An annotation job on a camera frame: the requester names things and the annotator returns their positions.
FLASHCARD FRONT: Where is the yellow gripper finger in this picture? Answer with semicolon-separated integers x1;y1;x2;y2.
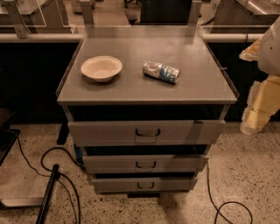
239;38;262;61

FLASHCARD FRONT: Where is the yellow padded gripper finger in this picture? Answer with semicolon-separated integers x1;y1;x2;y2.
240;75;280;135

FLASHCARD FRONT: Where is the grey top drawer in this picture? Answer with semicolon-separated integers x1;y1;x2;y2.
68;120;225;146

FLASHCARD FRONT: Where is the grey drawer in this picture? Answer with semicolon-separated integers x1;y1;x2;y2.
94;177;197;193
68;120;225;146
83;155;208;174

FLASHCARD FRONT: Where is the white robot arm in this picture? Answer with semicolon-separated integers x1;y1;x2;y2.
239;17;280;135

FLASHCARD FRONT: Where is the grey drawer cabinet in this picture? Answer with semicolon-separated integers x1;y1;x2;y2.
58;26;238;184

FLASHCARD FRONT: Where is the grey middle drawer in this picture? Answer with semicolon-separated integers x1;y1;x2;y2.
83;155;208;174

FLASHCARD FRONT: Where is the grey bottom drawer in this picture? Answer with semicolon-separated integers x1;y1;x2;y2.
94;177;197;193

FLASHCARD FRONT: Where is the crushed silver blue can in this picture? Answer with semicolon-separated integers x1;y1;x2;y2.
143;60;180;84

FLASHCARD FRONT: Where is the white paper bowl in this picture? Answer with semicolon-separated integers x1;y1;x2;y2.
80;56;123;82

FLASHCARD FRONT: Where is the black bar on floor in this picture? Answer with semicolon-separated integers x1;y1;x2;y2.
36;164;59;224

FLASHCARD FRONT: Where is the dark equipment left edge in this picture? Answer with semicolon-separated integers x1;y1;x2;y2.
0;108;20;166

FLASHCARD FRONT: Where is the white horizontal rail pipe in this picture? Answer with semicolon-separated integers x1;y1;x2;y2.
0;32;263;43

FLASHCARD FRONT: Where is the black cable right floor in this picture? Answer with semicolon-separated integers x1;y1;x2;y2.
206;162;254;224

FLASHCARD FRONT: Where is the black cable floor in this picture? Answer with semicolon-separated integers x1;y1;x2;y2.
206;162;254;224
8;129;86;224

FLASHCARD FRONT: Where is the black cable left floor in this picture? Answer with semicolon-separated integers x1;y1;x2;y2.
8;129;86;224

